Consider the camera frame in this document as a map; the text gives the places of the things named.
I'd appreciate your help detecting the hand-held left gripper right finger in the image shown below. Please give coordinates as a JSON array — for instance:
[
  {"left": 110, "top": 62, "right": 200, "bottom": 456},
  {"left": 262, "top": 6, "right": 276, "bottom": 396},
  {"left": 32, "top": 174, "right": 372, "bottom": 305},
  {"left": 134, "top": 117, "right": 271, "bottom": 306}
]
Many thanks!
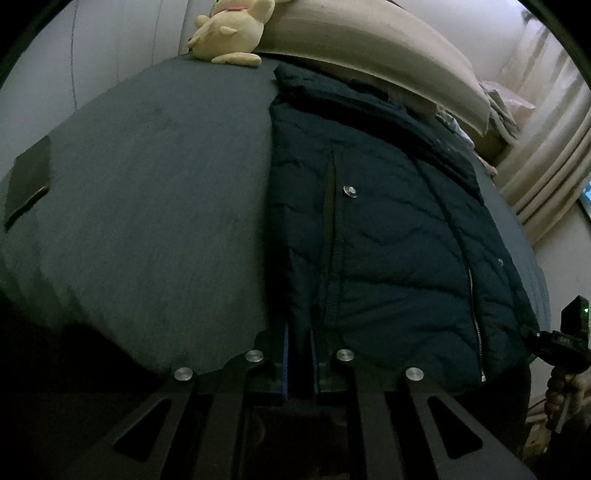
[{"left": 311, "top": 330, "right": 536, "bottom": 480}]

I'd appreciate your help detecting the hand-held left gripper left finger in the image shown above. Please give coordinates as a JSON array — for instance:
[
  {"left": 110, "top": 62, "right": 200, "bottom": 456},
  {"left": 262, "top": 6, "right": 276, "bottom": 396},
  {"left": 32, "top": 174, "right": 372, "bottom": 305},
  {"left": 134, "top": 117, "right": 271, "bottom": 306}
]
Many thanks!
[{"left": 76, "top": 325, "right": 289, "bottom": 480}]

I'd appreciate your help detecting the dark navy quilted jacket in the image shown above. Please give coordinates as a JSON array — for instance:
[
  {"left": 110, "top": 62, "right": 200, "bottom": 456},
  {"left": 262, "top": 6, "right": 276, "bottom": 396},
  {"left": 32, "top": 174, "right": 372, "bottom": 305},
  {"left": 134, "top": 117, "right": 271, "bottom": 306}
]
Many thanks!
[{"left": 267, "top": 62, "right": 543, "bottom": 402}]

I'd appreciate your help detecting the pile of clothes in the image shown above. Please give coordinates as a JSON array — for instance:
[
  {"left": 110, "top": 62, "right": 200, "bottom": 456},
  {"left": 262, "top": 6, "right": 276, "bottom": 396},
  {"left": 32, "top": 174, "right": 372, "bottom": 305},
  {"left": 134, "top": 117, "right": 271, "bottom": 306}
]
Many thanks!
[{"left": 478, "top": 79, "right": 536, "bottom": 144}]

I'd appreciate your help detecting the beige curtain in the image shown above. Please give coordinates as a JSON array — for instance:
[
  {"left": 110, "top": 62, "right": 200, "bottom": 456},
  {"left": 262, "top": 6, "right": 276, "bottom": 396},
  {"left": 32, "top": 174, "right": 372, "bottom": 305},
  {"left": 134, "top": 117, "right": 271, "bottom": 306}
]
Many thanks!
[{"left": 494, "top": 28, "right": 591, "bottom": 245}]

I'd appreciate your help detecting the wooden nightstand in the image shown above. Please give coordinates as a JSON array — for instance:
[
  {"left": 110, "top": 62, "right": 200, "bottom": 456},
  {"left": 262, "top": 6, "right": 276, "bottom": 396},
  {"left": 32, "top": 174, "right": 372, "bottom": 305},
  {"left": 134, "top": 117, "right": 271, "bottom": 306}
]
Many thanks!
[{"left": 475, "top": 134, "right": 509, "bottom": 171}]

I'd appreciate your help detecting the long beige pillow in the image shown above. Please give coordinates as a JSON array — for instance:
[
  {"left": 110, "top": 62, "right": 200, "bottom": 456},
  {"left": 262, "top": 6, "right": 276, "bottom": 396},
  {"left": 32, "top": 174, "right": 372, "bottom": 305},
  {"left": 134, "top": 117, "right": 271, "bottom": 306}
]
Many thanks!
[{"left": 259, "top": 0, "right": 492, "bottom": 137}]

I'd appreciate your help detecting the yellow plush toy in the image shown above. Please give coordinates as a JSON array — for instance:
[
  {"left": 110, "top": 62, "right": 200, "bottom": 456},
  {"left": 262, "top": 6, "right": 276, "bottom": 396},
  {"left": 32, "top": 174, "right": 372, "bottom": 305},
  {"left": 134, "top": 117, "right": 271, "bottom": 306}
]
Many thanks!
[{"left": 187, "top": 0, "right": 278, "bottom": 68}]

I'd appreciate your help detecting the wooden bead bracelet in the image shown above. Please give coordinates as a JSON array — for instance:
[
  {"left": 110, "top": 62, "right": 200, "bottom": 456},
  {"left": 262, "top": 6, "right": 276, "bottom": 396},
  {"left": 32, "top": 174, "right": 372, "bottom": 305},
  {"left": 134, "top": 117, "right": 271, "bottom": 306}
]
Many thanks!
[{"left": 545, "top": 364, "right": 580, "bottom": 432}]

